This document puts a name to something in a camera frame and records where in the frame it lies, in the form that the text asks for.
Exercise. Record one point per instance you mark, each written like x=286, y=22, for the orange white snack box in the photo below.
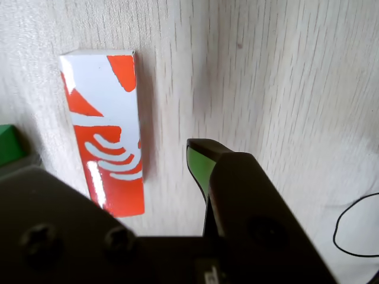
x=103, y=88

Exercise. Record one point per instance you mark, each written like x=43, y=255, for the green wooden cube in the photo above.
x=9, y=145

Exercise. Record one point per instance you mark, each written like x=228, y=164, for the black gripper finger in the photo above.
x=53, y=225
x=240, y=192

